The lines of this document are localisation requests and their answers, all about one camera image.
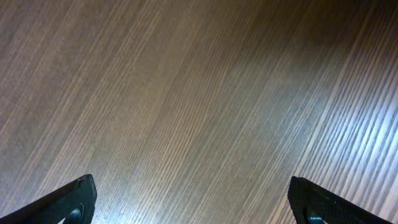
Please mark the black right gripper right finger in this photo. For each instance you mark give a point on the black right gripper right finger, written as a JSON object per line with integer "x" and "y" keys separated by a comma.
{"x": 311, "y": 203}

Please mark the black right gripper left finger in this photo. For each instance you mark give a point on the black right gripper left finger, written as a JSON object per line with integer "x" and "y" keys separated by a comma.
{"x": 72, "y": 203}

